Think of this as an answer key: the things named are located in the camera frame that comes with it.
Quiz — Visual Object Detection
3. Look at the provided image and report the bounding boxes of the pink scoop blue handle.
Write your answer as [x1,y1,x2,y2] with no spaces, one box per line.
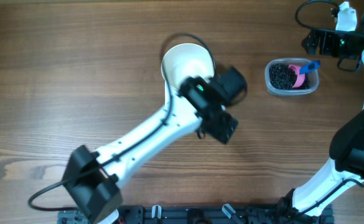
[288,60,321,89]

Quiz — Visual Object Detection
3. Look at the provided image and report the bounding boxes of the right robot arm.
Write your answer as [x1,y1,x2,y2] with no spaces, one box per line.
[276,2,364,223]

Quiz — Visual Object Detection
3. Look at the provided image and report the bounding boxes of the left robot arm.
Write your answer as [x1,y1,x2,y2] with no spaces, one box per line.
[62,76,247,223]

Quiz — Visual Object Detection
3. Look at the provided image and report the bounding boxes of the white bowl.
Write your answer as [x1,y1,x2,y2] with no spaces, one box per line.
[161,43,215,90]

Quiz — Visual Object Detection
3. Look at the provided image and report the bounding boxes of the clear plastic container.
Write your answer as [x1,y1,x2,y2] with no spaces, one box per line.
[265,58,320,96]

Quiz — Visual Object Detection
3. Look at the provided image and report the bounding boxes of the black beans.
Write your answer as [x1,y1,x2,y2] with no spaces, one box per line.
[269,63,310,90]

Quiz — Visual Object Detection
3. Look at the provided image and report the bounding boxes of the left black cable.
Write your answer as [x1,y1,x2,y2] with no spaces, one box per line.
[27,32,217,212]

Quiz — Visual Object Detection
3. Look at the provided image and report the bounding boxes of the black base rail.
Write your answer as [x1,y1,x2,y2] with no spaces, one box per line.
[56,203,335,224]

